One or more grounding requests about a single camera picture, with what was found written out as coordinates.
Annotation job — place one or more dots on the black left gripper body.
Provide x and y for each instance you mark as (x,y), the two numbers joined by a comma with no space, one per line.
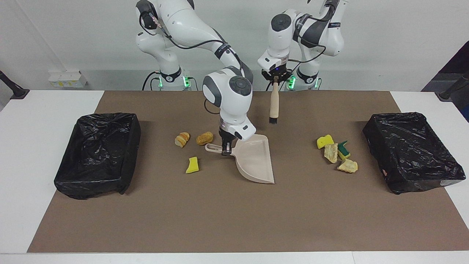
(274,77)

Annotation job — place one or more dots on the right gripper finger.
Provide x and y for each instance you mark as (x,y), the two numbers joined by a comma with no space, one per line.
(227,149)

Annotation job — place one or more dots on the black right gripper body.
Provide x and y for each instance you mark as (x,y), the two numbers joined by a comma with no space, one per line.
(226,136)

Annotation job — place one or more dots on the beige brush black bristles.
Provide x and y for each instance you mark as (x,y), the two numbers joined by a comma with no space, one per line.
(274,102)

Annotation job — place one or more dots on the brown toy peanut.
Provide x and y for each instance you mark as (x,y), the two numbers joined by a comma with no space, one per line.
(205,138)

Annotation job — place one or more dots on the beige plastic dustpan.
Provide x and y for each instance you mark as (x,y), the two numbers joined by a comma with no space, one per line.
(253,161)

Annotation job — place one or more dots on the small yellow sponge piece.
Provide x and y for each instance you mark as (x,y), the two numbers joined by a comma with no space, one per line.
(192,165)

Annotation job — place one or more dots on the small toy croissant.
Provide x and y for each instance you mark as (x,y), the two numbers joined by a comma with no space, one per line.
(182,139)

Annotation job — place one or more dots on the large yellow sponge piece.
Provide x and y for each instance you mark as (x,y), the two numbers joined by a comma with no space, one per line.
(325,141)

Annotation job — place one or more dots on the toy sliced bread chunk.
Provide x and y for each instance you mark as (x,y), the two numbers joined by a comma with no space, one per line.
(331,153)
(348,165)

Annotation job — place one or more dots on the green and yellow sponge piece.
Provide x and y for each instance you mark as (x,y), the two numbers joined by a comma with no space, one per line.
(343,149)

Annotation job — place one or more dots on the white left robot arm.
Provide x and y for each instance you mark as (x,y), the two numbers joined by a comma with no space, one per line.
(278,44)

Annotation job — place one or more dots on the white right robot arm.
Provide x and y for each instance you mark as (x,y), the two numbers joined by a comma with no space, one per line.
(183,22)

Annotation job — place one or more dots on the black bag-lined bin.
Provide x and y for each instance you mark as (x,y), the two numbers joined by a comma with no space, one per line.
(95,157)

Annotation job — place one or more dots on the black bin with pink mark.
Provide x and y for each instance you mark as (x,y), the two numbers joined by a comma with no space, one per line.
(410,154)

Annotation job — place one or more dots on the brown table mat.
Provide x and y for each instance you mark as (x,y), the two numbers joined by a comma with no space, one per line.
(220,220)

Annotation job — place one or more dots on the black stand foot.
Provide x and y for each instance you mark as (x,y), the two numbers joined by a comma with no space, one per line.
(16,91)
(449,93)

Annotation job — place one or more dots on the white wall socket box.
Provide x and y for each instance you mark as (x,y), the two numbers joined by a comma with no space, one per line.
(67,79)

